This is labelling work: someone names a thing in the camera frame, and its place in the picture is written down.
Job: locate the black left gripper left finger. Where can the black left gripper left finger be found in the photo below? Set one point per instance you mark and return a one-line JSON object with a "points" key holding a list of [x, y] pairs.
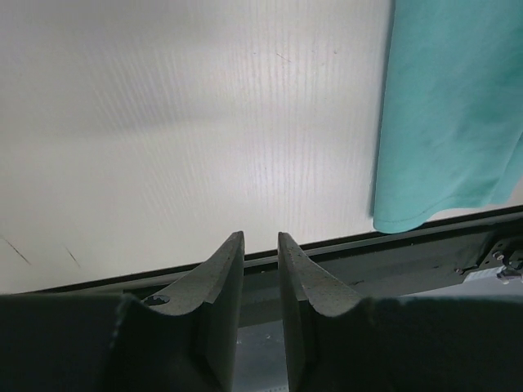
{"points": [[182, 338]]}

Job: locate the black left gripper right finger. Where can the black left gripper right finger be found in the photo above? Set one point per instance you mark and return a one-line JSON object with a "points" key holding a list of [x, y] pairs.
{"points": [[337, 340]]}

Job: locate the teal t shirt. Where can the teal t shirt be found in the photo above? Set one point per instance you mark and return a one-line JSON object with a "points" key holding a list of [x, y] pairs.
{"points": [[451, 129]]}

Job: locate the aluminium front frame rail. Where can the aluminium front frame rail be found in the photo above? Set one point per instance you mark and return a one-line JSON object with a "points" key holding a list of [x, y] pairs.
{"points": [[438, 254]]}

